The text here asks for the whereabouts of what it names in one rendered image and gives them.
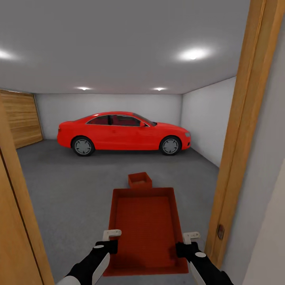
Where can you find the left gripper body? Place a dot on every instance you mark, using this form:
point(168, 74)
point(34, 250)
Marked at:
point(112, 244)

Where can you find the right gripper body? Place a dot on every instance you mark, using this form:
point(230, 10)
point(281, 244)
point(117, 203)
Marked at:
point(182, 249)

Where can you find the car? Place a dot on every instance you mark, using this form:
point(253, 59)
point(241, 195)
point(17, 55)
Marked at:
point(121, 131)

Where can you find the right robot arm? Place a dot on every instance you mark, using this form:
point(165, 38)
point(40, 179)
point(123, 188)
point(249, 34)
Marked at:
point(202, 269)

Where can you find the garage door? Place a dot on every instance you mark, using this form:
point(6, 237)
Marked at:
point(22, 117)

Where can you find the storage box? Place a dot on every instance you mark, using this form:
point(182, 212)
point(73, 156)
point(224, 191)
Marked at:
point(142, 176)
point(149, 221)

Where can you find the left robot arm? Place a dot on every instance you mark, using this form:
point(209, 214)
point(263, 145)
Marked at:
point(89, 271)

